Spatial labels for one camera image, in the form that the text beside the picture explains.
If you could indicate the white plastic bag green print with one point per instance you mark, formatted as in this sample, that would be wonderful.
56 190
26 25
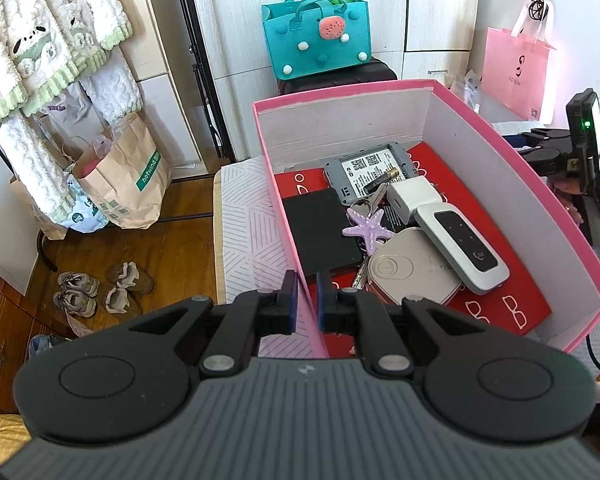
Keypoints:
85 212

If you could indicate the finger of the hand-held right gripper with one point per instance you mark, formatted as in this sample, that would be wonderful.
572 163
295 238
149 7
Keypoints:
516 139

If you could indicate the small cylindrical battery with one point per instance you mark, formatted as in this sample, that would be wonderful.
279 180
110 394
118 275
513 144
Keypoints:
380 183

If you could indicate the clear plastic packet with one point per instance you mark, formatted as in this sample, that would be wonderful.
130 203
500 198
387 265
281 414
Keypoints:
467 87

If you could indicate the beige rounded square device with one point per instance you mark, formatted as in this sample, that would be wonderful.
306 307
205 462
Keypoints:
410 275

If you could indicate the wooden cabinet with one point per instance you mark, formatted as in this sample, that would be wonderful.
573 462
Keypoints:
2 340

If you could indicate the white woodgrain wardrobe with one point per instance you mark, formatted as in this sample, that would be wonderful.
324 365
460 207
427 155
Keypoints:
430 5

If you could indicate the brown paper bag green label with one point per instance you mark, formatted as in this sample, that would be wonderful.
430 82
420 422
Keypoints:
130 190

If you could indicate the white charger plug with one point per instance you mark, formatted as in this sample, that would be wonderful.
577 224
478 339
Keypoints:
405 197

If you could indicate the cream cabinet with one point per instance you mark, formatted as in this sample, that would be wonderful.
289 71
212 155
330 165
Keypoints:
170 110

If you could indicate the pink cardboard box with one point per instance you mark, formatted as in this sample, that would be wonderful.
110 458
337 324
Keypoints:
340 125

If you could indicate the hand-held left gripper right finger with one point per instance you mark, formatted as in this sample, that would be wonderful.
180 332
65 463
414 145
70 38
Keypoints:
322 301

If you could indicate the teal felt tote bag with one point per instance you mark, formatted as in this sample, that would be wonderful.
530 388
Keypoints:
315 45

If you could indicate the grey device cover white label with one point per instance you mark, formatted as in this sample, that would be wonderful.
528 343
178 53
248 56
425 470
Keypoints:
350 175

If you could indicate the silver keys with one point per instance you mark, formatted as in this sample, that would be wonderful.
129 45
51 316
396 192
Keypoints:
361 275

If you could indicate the black tripod pole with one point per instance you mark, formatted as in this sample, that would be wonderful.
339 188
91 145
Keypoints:
195 50

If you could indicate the black battery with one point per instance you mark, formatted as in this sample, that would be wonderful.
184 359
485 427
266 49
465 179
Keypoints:
392 220

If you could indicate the person's right hand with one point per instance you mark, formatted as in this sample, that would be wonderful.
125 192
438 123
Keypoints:
566 187

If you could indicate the white pocket router black panel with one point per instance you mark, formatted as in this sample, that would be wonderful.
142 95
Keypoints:
460 240

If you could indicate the yellow cloth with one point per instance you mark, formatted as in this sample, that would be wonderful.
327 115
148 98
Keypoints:
0 437

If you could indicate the plain brown paper bag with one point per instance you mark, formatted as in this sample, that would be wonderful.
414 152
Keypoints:
42 222

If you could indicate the white bag purple print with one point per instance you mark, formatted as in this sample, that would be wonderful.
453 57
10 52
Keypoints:
65 105

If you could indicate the brown fluffy slipper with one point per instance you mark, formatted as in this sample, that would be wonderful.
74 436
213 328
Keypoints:
120 302
132 276

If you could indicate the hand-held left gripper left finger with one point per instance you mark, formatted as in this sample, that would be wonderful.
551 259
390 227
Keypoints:
291 296

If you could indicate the pink non-woven tote bag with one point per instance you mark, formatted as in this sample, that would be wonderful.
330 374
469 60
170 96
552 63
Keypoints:
510 70

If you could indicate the grey blue cloth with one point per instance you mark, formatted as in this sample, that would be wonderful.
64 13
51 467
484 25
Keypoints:
45 346

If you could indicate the black rectangular device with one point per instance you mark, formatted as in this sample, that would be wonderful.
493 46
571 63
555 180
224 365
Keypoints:
315 230

